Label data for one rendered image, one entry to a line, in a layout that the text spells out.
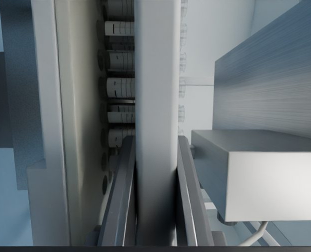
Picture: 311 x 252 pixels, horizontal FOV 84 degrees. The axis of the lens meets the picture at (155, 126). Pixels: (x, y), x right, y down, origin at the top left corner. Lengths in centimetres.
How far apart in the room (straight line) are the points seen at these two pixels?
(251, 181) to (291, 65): 30
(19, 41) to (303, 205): 47
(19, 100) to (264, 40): 57
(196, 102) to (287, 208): 356
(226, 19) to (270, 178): 391
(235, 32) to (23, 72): 397
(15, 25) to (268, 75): 53
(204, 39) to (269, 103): 343
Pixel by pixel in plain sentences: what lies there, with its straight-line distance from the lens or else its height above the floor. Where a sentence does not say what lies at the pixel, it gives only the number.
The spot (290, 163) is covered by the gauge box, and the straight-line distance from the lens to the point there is 31.
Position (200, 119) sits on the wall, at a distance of 391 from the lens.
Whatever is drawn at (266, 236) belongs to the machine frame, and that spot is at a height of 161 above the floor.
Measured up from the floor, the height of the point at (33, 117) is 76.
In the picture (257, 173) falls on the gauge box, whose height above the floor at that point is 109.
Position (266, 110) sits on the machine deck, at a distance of 54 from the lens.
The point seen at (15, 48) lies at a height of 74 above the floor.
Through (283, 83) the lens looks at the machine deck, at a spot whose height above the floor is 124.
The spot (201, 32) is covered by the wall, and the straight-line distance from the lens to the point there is 391.
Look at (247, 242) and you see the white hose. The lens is 31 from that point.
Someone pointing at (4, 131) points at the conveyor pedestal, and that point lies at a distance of 48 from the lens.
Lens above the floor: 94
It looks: 1 degrees up
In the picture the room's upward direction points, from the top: 90 degrees clockwise
